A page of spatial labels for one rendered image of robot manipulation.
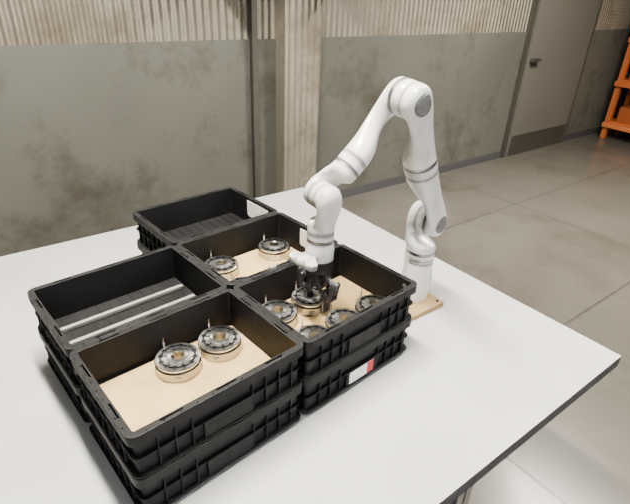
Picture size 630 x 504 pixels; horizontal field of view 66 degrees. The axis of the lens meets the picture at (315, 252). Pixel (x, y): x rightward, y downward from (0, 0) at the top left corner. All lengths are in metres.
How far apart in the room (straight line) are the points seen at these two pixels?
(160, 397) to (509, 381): 0.90
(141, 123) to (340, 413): 2.42
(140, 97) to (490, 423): 2.64
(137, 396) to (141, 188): 2.34
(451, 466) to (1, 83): 2.71
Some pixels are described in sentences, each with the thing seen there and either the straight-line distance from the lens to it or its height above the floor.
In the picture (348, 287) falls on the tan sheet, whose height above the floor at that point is 0.83.
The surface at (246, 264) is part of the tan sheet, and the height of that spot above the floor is 0.83.
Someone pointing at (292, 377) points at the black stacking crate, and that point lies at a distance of 1.13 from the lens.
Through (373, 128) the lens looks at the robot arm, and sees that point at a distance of 1.23.
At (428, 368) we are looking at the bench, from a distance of 1.42.
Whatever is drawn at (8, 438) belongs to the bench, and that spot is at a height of 0.70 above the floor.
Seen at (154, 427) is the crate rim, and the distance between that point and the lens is 0.95.
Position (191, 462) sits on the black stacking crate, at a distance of 1.08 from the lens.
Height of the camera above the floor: 1.61
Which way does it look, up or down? 28 degrees down
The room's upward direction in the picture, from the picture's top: 2 degrees clockwise
